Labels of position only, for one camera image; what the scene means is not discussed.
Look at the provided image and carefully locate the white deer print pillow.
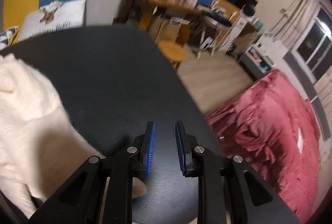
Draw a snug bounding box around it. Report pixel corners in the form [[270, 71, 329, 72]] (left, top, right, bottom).
[[18, 0, 87, 41]]

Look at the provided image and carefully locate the leaning wooden board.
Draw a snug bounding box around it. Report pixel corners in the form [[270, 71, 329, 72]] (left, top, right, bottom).
[[213, 0, 243, 51]]

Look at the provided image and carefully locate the wooden desk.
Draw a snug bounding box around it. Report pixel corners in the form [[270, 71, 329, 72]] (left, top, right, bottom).
[[117, 0, 203, 40]]

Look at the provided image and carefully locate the white paper card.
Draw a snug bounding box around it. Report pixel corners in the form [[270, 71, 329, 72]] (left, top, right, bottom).
[[296, 128, 305, 154]]

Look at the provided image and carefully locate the wooden side cabinet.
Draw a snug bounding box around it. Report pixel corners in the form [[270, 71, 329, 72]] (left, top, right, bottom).
[[232, 13, 260, 55]]

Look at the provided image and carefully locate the grey headboard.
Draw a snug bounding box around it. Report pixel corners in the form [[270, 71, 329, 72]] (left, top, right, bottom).
[[283, 51, 328, 141]]

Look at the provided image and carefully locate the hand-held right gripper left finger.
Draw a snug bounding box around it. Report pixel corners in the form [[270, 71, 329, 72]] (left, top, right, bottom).
[[28, 121, 157, 224]]

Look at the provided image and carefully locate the pink bed quilt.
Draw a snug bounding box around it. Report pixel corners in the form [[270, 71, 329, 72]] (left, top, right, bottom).
[[206, 68, 322, 222]]

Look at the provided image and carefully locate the white bedside shelf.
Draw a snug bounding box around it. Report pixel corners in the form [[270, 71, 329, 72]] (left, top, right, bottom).
[[239, 32, 288, 82]]

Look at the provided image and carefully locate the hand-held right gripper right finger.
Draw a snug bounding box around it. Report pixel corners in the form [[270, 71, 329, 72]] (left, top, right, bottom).
[[175, 121, 300, 224]]

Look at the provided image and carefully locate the round wooden stool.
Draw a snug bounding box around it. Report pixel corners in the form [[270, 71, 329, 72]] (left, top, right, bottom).
[[158, 41, 188, 70]]

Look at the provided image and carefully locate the brown paper bag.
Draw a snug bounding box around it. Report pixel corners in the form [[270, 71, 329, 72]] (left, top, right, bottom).
[[148, 17, 182, 41]]

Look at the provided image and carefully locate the cream knit sweater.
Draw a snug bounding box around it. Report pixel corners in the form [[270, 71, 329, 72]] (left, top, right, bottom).
[[0, 54, 149, 219]]

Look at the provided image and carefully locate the side sliding window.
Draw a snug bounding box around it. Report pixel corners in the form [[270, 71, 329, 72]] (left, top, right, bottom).
[[290, 6, 332, 82]]

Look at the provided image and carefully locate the triangle pattern pillow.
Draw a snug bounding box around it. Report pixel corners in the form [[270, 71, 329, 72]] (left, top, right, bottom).
[[0, 26, 20, 51]]

